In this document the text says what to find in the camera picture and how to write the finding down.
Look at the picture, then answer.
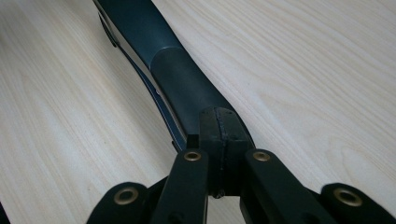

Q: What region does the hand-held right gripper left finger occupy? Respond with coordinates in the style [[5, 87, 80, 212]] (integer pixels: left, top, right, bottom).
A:
[[149, 106, 224, 224]]

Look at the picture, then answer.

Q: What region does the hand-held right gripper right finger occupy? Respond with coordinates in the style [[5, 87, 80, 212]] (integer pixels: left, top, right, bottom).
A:
[[217, 106, 338, 224]]

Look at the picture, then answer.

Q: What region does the black stapler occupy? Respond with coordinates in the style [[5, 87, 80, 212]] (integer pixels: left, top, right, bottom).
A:
[[92, 0, 257, 154]]

